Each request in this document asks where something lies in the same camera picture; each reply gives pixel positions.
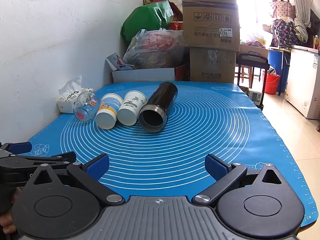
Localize white tissue pack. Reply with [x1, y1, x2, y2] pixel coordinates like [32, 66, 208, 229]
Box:
[56, 75, 94, 113]

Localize white grey-print paper cup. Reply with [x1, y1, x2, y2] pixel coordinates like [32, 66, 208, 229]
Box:
[117, 91, 148, 126]

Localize white electronic scale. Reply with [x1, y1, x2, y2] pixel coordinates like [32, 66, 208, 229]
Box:
[247, 89, 263, 104]

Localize green plastic bag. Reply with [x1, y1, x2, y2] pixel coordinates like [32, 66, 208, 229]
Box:
[120, 1, 174, 39]

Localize black metal chair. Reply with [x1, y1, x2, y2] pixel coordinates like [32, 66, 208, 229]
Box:
[236, 53, 270, 107]

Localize blue silicone mat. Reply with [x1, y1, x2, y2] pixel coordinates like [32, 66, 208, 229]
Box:
[25, 81, 313, 228]

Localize pink patterned bag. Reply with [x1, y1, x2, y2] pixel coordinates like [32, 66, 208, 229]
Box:
[269, 0, 297, 19]

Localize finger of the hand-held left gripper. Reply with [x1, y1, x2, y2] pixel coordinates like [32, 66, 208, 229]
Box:
[0, 142, 32, 157]
[0, 151, 77, 174]

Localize grey flat box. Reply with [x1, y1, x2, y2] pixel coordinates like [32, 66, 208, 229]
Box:
[111, 68, 175, 84]

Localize purple floral bag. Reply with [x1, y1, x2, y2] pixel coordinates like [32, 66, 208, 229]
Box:
[271, 18, 298, 48]

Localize cartoon printed paper bag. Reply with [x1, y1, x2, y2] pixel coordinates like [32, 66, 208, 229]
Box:
[106, 53, 135, 71]

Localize large cardboard box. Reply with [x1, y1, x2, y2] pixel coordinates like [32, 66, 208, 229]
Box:
[180, 0, 241, 52]

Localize red bucket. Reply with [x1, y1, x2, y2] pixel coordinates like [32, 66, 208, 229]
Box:
[263, 73, 281, 95]

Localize clear plastic bag red contents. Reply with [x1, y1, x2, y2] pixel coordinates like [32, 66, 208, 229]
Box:
[122, 28, 187, 70]

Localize blue plastic barrel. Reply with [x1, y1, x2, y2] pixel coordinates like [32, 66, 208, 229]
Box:
[268, 49, 291, 93]

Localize black thermos cup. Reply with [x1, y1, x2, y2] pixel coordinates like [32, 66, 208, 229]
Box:
[138, 81, 179, 133]

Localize beige curtain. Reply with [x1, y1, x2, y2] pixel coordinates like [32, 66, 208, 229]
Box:
[289, 0, 312, 43]

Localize white blue yellow paper cup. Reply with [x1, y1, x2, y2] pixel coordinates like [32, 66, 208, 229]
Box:
[95, 93, 124, 130]

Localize person's left hand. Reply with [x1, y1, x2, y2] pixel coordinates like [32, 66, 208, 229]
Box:
[0, 187, 22, 234]

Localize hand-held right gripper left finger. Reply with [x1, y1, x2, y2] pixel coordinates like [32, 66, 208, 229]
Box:
[22, 153, 126, 207]

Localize small cardboard box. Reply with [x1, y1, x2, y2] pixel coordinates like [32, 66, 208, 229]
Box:
[189, 47, 237, 84]

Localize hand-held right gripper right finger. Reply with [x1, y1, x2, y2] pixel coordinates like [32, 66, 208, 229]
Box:
[191, 154, 288, 204]

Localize clear glass cup with stickers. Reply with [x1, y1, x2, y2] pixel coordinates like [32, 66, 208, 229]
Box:
[73, 91, 101, 123]

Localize white chest freezer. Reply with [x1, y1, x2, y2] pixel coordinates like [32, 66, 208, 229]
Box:
[285, 44, 320, 120]

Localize red carton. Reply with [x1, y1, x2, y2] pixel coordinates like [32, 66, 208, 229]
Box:
[174, 63, 190, 82]

